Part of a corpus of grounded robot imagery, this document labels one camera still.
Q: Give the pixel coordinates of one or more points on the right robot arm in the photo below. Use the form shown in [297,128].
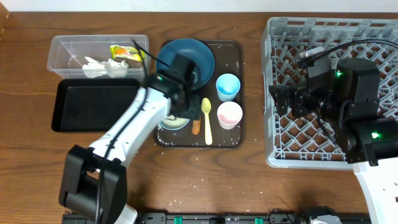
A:
[347,98]

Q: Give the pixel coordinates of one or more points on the clear plastic bin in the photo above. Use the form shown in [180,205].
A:
[67,54]

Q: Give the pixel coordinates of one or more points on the yellow snack wrapper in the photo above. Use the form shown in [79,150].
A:
[131,53]

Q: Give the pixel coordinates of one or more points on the dark brown serving tray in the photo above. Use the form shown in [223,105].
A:
[228,56]

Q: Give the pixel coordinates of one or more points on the black rectangular tray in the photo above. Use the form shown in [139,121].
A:
[91,105]

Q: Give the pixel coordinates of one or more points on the dark blue plate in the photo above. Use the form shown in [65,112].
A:
[195,50]

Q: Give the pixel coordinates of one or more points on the light blue bowl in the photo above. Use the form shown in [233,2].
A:
[161,125]

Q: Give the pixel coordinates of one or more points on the orange carrot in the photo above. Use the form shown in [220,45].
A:
[196,126]

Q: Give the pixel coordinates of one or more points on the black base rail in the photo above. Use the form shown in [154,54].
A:
[162,218]

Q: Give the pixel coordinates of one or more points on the yellow plastic spoon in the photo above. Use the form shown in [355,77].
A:
[206,108]

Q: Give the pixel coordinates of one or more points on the white rice pile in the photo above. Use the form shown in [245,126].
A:
[173,122]

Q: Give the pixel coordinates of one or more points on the pink cup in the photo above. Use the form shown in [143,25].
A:
[229,114]

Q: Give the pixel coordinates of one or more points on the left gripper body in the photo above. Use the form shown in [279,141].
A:
[191,107]

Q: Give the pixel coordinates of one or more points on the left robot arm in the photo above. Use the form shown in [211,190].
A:
[94,182]

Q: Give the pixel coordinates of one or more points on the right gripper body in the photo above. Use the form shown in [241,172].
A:
[305,104]

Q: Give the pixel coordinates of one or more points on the white tissue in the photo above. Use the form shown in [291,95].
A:
[111,68]

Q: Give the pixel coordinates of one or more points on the grey dishwasher rack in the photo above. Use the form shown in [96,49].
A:
[298,142]

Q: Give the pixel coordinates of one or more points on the light blue cup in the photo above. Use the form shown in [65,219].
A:
[227,86]

